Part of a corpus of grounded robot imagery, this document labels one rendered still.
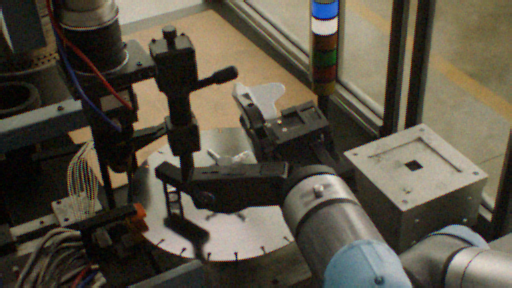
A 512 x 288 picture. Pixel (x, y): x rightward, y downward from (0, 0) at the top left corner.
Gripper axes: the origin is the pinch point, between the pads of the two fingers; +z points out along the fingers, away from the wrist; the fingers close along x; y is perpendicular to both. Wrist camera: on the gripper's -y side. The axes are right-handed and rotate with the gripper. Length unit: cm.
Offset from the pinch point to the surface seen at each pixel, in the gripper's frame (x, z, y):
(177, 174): -18.4, 13.4, -10.1
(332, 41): -17.3, 31.2, 23.8
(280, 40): -48, 84, 27
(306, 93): -51, 63, 26
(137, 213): -21.5, 11.8, -17.9
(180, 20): -48, 112, 7
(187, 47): 4.5, 9.6, -3.1
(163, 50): 5.1, 10.0, -6.1
